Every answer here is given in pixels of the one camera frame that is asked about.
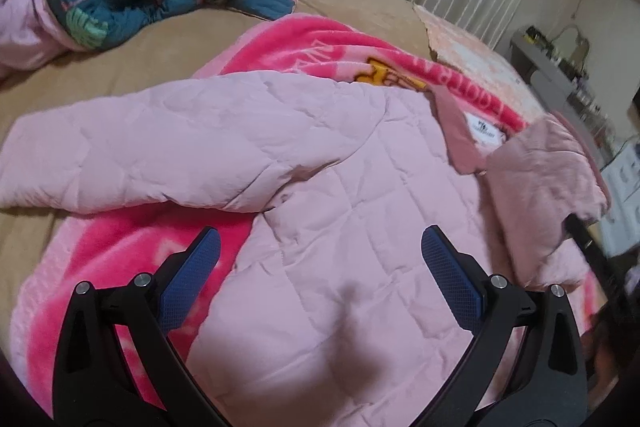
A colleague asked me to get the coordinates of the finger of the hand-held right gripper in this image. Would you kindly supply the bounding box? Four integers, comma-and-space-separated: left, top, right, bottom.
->
565, 213, 608, 288

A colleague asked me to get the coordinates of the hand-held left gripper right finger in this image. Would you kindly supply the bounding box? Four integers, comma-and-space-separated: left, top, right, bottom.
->
421, 225, 588, 427

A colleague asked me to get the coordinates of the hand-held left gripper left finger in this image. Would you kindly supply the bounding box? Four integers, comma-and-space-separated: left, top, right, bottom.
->
51, 227, 236, 427

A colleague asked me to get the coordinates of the pink quilted jacket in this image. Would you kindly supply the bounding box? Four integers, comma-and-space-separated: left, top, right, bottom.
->
0, 72, 608, 427

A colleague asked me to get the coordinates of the white dresser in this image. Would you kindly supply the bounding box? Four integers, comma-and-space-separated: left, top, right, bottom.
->
597, 152, 640, 258

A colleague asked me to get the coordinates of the cluster of desk bottles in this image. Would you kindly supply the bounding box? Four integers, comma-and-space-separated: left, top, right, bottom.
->
522, 24, 617, 142

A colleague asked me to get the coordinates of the grey desk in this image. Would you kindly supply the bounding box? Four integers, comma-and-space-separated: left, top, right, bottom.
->
510, 29, 616, 168

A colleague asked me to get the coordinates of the peach patterned mat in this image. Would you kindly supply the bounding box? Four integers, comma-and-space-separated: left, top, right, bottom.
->
412, 4, 551, 118

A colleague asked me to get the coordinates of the bed with tan sheet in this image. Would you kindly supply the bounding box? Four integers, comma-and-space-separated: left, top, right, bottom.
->
0, 0, 436, 348

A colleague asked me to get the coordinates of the pink printed blanket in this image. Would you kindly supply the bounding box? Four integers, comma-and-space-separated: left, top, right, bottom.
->
10, 13, 556, 427

